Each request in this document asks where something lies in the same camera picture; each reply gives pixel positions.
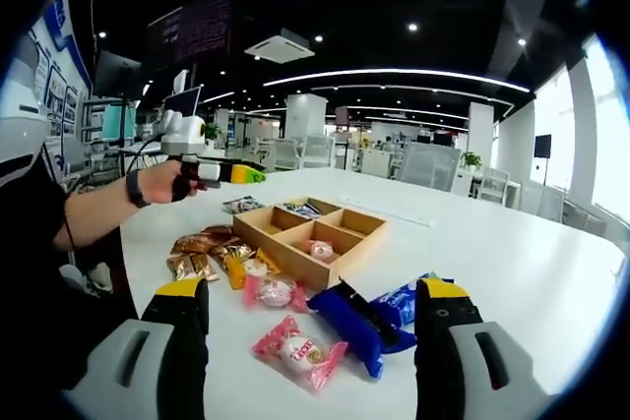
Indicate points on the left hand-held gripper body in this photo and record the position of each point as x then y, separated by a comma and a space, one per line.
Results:
182, 132

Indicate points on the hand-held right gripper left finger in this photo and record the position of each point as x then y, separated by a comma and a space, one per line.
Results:
172, 351

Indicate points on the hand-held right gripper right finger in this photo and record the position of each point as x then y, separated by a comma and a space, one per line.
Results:
438, 351

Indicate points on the blue cookie pack white print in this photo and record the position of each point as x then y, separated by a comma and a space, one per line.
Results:
398, 304

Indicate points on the wooden divided container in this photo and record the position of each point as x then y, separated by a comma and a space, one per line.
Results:
285, 258

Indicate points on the dark blue cookie pack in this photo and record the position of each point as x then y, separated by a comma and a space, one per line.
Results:
344, 321

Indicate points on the orange marshmallow packet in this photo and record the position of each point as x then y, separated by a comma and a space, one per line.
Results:
235, 275

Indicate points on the pink marshmallow packet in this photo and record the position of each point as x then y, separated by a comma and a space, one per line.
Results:
300, 353
321, 250
275, 292

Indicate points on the person's left hand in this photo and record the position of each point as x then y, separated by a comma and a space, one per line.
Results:
160, 184

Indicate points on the large potted plant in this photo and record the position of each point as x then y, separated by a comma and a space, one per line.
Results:
212, 132

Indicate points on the silver laptop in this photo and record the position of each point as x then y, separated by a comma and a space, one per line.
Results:
184, 100

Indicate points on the teal panel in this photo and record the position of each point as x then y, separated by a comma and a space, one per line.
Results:
118, 122

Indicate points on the black wristband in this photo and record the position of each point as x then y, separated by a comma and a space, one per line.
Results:
137, 189

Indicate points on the black monitor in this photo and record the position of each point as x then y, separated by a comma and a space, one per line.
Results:
115, 76

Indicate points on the white table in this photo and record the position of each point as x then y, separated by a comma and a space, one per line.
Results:
492, 267

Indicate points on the hanging dark display screen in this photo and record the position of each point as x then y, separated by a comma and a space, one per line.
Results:
197, 26

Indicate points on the ceiling air conditioner unit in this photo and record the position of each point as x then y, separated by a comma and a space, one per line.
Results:
280, 48

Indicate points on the white cabinet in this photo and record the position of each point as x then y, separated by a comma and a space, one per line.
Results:
376, 163

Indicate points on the white chest device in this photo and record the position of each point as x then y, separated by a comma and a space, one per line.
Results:
19, 135

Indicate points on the person's black shirt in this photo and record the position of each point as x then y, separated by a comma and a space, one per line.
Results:
29, 267

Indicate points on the curved ceiling light strip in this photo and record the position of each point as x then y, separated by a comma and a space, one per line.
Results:
394, 72

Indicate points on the frosted desk partition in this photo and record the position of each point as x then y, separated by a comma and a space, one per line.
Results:
430, 164

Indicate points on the small potted plant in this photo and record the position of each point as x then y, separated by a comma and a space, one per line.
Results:
471, 160

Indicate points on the narrow bright window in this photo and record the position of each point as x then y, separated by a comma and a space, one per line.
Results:
561, 115

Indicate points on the wide bright window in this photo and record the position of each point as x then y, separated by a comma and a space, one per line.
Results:
610, 135

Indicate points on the blue white wall poster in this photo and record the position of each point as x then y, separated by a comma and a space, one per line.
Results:
64, 95

